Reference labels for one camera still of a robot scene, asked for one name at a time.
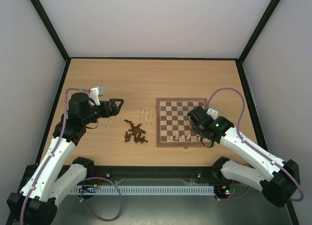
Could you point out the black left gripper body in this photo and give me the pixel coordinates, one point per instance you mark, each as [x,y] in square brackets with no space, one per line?
[89,118]

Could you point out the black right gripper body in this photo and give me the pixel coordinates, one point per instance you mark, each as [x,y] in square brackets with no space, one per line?
[195,114]

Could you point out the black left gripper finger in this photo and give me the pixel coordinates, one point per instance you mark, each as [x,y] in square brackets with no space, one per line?
[116,102]
[115,109]

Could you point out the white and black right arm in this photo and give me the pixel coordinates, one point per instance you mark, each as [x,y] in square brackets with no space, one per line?
[275,178]

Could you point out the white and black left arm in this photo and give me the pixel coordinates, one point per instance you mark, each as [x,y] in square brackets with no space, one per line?
[38,200]

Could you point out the pile of dark chess pieces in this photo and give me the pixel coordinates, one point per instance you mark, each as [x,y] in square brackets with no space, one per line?
[135,133]

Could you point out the wooden chessboard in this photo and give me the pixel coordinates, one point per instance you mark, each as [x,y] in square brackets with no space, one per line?
[172,120]

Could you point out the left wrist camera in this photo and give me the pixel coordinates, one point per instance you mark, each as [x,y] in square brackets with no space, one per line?
[97,91]

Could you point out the black enclosure frame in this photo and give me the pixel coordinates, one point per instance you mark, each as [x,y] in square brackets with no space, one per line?
[154,172]

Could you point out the light blue cable duct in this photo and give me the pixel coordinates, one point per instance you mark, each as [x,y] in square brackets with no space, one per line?
[145,190]

